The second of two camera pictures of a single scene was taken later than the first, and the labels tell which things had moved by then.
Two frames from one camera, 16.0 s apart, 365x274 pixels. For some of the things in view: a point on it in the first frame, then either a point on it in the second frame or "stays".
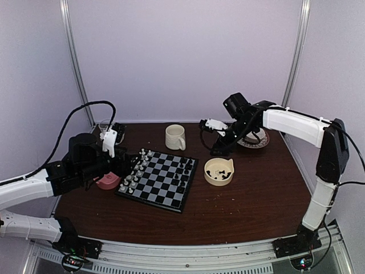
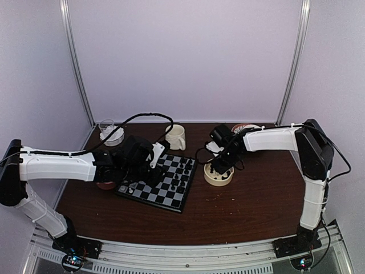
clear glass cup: (103, 125) stays
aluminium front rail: (120, 256) stays
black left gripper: (118, 169) to (154, 181)
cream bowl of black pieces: (219, 172) stays
